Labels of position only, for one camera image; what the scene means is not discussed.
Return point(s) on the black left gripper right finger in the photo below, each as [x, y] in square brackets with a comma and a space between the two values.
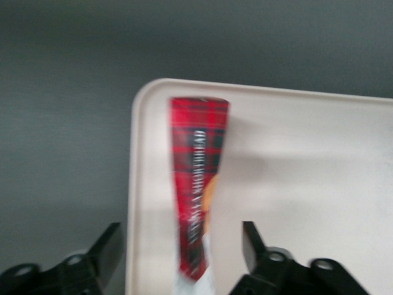
[261, 264]

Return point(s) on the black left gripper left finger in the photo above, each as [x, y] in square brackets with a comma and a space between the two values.
[107, 255]

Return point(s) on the red tartan cookie box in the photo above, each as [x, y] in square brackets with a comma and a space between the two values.
[196, 159]

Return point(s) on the cream plastic tray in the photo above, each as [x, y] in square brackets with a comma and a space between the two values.
[307, 184]

